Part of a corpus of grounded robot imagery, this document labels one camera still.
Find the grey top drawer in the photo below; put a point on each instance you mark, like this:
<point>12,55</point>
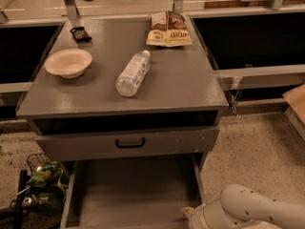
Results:
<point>104,145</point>

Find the cardboard box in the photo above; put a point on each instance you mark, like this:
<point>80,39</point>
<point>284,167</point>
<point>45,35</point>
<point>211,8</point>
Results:
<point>296,100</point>

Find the grey drawer cabinet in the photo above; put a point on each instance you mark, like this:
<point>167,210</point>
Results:
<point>180,89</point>

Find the clear plastic water bottle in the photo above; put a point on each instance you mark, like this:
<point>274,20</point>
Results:
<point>129,81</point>

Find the green chip bag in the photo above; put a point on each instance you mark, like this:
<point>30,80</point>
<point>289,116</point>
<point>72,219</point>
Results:
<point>45,175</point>

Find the white bowl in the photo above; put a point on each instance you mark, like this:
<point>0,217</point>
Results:
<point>69,63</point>

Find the black wire basket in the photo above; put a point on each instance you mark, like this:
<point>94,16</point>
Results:
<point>35,161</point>

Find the small black snack packet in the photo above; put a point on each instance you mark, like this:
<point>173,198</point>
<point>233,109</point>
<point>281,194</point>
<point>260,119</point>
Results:
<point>80,35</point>

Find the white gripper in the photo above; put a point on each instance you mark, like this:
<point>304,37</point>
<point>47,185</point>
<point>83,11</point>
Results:
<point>196,218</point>

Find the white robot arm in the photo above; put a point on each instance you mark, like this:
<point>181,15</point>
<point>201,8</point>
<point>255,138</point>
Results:
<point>239,207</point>

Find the brown yellow chip bag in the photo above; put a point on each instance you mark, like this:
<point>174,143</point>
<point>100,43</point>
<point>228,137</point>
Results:
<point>168,29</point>

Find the grey drawer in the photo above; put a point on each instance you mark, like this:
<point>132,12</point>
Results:
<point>104,145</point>
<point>147,192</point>

